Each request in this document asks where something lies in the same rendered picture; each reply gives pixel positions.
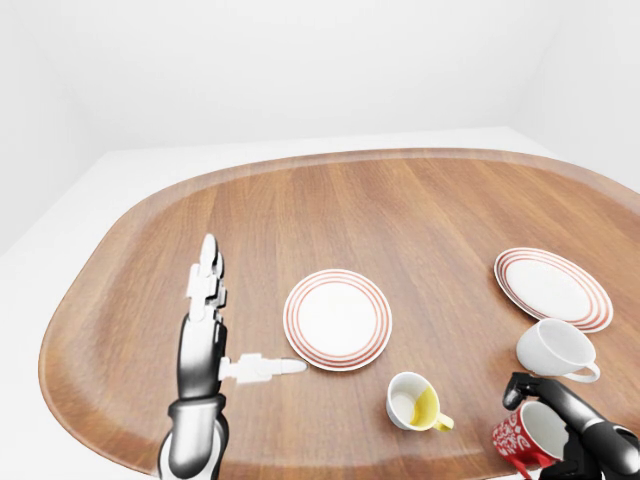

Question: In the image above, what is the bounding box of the red patterned mug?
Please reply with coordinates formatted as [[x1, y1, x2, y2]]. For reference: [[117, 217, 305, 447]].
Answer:
[[491, 400, 569, 480]]

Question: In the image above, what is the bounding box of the white plate with red rings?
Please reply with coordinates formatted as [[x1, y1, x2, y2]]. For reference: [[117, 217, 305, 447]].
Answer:
[[282, 268, 394, 373], [493, 247, 615, 335]]

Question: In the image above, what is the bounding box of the yellow and white mug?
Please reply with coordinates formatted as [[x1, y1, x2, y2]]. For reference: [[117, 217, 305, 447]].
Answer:
[[385, 371, 455, 433]]

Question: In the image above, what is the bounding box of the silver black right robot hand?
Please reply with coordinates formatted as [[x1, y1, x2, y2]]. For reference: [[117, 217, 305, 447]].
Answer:
[[501, 371, 607, 480]]

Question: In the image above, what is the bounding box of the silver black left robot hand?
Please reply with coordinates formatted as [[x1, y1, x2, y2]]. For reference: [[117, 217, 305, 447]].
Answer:
[[177, 233, 308, 402]]

